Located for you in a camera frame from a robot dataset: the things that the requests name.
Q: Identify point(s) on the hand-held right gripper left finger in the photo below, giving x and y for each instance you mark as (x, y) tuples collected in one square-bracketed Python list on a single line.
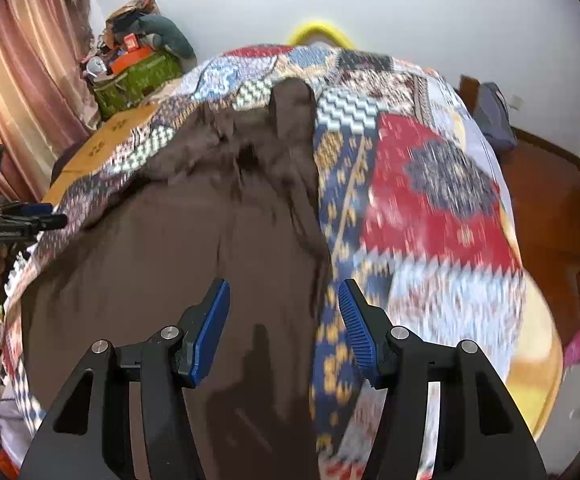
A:
[(212, 330)]

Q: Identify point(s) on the wooden bed frame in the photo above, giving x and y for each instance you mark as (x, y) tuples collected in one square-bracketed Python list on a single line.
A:
[(469, 92)]

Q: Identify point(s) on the green printed bag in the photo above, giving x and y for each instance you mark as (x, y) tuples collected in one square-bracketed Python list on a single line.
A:
[(139, 77)]

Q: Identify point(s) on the pile of clothes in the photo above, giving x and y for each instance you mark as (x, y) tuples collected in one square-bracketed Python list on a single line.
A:
[(129, 12)]

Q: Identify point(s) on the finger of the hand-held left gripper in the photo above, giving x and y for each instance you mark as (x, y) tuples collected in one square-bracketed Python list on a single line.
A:
[(24, 208), (44, 222)]

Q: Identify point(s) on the orange box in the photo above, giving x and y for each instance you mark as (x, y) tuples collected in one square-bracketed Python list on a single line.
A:
[(129, 60)]

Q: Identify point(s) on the wooden bedside table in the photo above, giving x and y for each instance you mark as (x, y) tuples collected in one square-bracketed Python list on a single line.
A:
[(104, 140)]

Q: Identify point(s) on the yellow hoop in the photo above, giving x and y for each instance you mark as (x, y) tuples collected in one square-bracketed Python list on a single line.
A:
[(315, 26)]

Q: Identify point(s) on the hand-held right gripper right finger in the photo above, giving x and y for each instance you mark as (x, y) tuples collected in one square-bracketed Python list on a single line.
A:
[(357, 330)]

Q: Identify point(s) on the grey cushion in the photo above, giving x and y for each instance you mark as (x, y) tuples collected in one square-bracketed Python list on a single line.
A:
[(172, 32)]

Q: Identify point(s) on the brown shorts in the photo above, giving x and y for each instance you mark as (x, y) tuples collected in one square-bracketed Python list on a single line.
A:
[(169, 260)]

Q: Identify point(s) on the yellow bed sheet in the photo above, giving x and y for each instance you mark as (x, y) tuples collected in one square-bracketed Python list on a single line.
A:
[(540, 360)]

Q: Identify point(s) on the small red box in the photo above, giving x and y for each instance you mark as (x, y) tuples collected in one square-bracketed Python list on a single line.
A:
[(130, 41)]

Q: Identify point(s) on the pink cloth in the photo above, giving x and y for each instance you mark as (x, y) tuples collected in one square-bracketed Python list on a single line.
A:
[(574, 350)]

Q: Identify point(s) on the patchwork printed blanket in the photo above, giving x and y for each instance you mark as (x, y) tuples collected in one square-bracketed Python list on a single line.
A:
[(420, 200)]

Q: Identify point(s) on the pink striped curtain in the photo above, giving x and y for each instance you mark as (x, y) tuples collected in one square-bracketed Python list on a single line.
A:
[(29, 60)]

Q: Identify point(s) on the wall socket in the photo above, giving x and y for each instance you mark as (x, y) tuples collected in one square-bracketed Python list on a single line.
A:
[(516, 103)]

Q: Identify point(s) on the grey backpack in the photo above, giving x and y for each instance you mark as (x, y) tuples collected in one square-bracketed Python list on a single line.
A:
[(495, 115)]

